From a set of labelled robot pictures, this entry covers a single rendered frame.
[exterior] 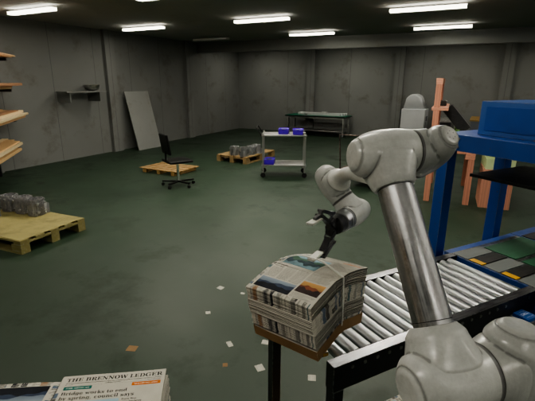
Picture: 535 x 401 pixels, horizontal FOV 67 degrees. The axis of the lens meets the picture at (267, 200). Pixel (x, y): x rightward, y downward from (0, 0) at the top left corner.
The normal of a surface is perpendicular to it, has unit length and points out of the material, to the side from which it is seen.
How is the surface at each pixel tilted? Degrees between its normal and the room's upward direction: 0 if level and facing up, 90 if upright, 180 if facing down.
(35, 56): 90
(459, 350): 52
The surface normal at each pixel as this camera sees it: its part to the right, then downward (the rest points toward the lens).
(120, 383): 0.00, -0.96
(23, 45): 0.89, 0.13
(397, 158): 0.14, -0.22
